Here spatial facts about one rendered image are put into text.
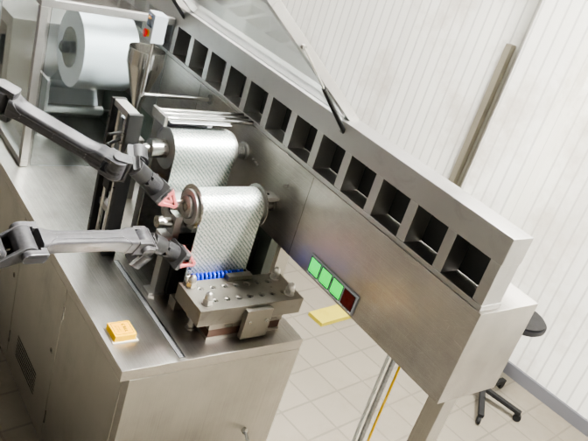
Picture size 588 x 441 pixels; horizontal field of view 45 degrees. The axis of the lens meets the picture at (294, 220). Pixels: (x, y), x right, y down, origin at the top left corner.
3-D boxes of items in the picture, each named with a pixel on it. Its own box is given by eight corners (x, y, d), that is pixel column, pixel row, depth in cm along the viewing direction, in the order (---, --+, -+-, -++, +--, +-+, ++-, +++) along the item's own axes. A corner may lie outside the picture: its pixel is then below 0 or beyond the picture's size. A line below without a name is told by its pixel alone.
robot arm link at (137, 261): (148, 248, 206) (136, 225, 210) (120, 270, 209) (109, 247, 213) (171, 254, 217) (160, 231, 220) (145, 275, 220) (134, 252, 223)
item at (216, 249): (184, 276, 231) (196, 228, 223) (243, 271, 245) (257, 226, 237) (185, 277, 230) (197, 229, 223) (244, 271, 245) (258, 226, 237)
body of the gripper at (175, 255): (178, 271, 221) (162, 263, 215) (164, 254, 228) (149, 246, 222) (191, 255, 220) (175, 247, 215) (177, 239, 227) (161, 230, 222)
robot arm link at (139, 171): (125, 176, 207) (141, 167, 206) (124, 160, 211) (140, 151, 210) (139, 189, 212) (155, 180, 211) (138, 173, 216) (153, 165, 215)
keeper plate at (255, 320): (236, 335, 229) (245, 308, 225) (262, 332, 235) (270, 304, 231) (240, 340, 227) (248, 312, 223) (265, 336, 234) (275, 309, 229)
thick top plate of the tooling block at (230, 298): (174, 297, 227) (178, 282, 225) (274, 285, 252) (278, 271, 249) (196, 327, 217) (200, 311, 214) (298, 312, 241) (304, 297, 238)
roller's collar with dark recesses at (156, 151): (143, 152, 238) (146, 135, 235) (158, 152, 242) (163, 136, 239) (150, 160, 234) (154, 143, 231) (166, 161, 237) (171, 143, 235)
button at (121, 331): (105, 328, 214) (107, 322, 213) (127, 325, 219) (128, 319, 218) (114, 343, 210) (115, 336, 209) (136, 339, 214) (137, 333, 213)
